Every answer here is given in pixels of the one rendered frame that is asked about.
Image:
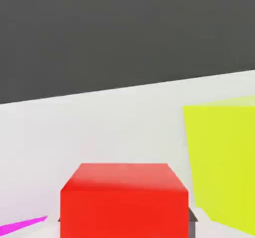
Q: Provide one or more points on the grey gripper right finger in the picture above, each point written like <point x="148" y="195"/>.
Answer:
<point x="191" y="224"/>

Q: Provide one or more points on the small red cube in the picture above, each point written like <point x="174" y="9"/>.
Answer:
<point x="124" y="206"/>

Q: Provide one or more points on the large magenta box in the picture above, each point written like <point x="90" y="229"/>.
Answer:
<point x="18" y="225"/>

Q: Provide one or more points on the large yellow box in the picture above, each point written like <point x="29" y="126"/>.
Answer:
<point x="225" y="158"/>

